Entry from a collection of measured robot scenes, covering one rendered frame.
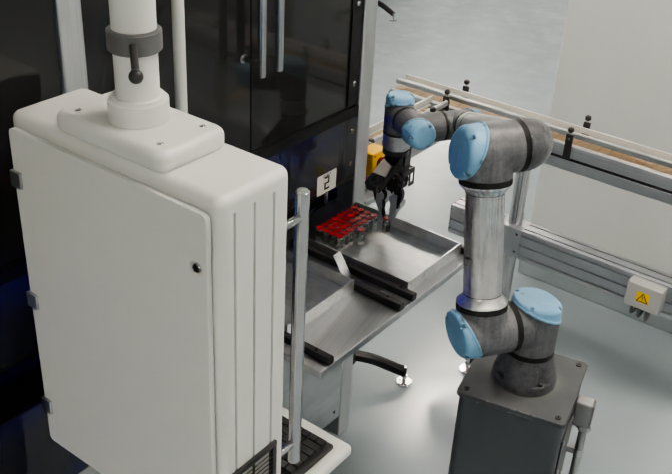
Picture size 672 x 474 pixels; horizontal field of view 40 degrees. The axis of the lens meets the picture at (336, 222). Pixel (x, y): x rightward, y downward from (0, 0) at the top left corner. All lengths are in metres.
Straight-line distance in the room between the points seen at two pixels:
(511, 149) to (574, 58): 1.84
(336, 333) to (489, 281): 0.40
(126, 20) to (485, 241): 0.95
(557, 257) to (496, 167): 1.45
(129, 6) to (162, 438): 0.76
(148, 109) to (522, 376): 1.14
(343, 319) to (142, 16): 1.06
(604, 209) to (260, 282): 2.59
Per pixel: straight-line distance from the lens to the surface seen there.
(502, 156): 1.97
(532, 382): 2.24
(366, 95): 2.62
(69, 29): 1.82
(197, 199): 1.39
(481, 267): 2.05
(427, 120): 2.34
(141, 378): 1.69
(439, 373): 3.56
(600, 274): 3.35
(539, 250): 3.42
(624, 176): 3.15
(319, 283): 2.39
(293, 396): 1.77
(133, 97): 1.50
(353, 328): 2.24
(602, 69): 3.76
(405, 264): 2.50
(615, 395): 3.64
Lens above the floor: 2.19
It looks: 29 degrees down
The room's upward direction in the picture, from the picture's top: 3 degrees clockwise
